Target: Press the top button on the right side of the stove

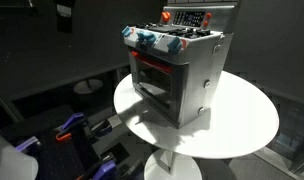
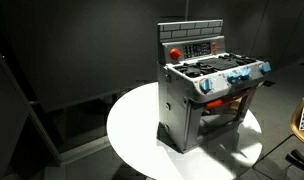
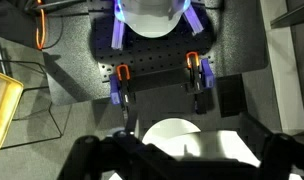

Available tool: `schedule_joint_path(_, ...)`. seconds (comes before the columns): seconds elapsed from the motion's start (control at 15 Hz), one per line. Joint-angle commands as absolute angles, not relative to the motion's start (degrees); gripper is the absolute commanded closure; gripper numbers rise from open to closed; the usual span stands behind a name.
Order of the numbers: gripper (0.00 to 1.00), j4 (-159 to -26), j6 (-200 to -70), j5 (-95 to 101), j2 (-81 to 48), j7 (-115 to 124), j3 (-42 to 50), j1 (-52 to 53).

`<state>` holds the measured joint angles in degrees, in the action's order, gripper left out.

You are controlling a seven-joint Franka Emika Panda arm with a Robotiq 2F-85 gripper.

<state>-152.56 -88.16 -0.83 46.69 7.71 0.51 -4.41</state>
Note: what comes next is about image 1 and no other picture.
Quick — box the silver toy stove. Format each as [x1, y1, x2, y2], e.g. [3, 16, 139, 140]
[123, 3, 239, 128]

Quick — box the orange left stove knob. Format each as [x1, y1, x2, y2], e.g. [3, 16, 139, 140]
[161, 11, 171, 23]

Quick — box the blue right oven knob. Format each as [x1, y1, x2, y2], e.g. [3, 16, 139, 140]
[167, 37, 182, 54]

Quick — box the blue oven knob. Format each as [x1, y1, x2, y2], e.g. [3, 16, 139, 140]
[137, 32, 156, 46]
[121, 26, 131, 37]
[167, 37, 182, 54]

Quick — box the blue middle oven knob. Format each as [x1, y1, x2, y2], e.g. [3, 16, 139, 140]
[137, 32, 156, 46]

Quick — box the blue left oven knob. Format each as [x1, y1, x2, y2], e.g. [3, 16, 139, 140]
[121, 26, 131, 37]

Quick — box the small background round table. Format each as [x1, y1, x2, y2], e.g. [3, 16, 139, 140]
[73, 79, 103, 95]

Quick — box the white round table base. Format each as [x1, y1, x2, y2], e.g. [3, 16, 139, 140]
[144, 149, 202, 180]

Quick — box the purple clamp upper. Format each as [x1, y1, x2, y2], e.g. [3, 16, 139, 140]
[55, 112, 87, 142]

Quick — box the purple clamp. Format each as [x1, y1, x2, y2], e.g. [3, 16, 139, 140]
[79, 159, 118, 180]
[55, 112, 87, 142]
[15, 136, 41, 153]

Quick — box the round white table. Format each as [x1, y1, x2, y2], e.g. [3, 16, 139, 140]
[114, 72, 279, 159]

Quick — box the purple clamp lower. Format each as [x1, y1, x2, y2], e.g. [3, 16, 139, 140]
[79, 159, 118, 180]

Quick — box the purple clamp left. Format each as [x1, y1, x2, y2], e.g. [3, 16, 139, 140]
[15, 136, 41, 153]

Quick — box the red oven door handle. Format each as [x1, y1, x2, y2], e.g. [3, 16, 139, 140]
[131, 51, 172, 73]

